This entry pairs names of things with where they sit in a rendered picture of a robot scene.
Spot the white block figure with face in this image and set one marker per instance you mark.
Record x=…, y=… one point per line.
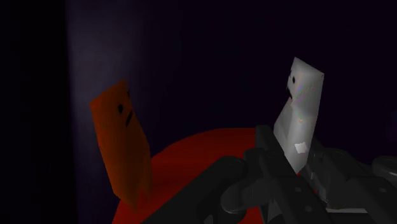
x=299, y=114

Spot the orange block figure with face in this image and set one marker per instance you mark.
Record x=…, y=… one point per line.
x=122, y=145

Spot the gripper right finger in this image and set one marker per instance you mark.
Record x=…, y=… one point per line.
x=350, y=183

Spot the red round table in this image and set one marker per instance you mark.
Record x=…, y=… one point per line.
x=186, y=161

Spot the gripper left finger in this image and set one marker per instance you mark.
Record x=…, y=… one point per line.
x=276, y=186

